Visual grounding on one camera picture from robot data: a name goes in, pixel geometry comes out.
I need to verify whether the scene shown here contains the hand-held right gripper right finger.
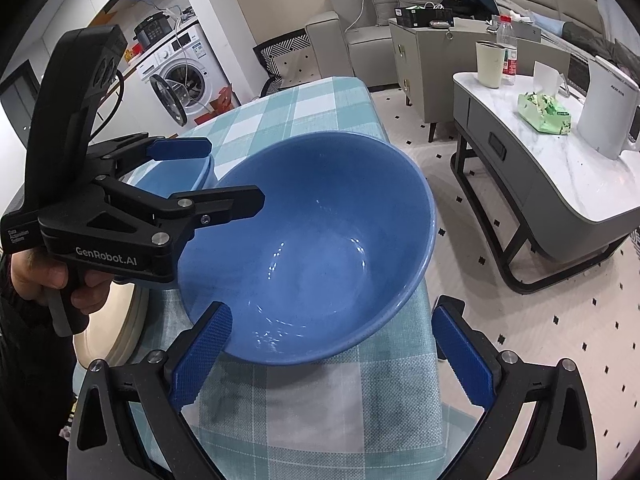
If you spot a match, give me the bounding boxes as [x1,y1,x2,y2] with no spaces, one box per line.
[431,295,598,480]

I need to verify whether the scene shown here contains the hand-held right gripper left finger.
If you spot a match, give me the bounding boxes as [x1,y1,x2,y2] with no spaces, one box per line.
[65,301,234,480]

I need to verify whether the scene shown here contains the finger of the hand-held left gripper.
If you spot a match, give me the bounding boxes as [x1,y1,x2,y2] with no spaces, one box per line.
[84,181,267,254]
[86,132,214,182]

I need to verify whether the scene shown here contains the blue bowl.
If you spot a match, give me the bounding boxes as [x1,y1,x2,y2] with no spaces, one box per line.
[177,131,437,367]
[121,151,217,200]

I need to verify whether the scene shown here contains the cream round plate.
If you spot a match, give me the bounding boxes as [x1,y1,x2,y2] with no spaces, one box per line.
[72,280,151,368]

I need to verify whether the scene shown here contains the person's left forearm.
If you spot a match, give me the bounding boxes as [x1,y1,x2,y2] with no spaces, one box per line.
[0,250,76,480]

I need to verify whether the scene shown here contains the person's left hand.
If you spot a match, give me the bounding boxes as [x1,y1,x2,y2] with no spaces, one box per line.
[10,249,111,314]

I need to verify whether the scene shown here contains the red cardboard box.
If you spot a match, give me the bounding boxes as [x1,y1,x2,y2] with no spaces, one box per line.
[192,85,236,126]

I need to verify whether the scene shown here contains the white washing machine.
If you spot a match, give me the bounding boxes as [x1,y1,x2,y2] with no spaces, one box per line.
[136,20,235,128]

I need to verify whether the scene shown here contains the black pressure cooker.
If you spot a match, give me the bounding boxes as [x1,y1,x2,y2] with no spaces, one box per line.
[132,11,173,46]

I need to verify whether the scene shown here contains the teal plaid tablecloth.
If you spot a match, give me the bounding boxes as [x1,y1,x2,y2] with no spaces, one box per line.
[72,76,446,480]

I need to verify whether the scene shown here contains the white marble side table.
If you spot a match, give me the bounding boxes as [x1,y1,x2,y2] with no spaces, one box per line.
[450,71,640,295]

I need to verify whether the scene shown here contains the grey sofa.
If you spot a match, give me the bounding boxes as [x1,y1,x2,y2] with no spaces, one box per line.
[305,0,640,96]

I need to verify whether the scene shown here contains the green tissue pack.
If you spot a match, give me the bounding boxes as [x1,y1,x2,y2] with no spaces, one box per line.
[517,91,572,136]

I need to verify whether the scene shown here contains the grey cabinet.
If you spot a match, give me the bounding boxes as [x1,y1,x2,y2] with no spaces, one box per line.
[389,16,571,143]

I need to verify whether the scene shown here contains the black box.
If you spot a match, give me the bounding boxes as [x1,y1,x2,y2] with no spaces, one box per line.
[395,6,455,28]

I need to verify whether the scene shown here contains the white electric kettle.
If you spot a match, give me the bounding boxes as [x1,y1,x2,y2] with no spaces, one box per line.
[577,55,640,161]

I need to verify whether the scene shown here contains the cream cup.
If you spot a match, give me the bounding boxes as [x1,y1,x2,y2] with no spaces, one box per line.
[475,40,507,90]

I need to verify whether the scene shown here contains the clear plastic bottle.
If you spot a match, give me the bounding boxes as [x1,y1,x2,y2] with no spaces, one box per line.
[495,14,519,86]

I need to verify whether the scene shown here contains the dark grey blanket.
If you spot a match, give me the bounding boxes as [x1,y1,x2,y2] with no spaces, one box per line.
[562,20,640,66]

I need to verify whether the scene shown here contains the light blue pillow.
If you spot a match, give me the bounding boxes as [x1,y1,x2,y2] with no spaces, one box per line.
[532,12,568,36]

